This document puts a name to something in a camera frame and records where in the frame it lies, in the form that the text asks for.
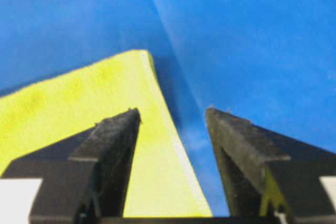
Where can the yellow-green towel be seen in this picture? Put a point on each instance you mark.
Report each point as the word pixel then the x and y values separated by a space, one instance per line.
pixel 162 181

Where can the blue table cloth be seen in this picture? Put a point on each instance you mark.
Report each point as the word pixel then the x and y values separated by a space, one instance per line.
pixel 269 61

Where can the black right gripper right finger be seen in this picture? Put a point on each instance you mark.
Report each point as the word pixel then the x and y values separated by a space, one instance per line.
pixel 269 176

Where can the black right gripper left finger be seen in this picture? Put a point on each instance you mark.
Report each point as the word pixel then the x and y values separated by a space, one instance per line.
pixel 75 180

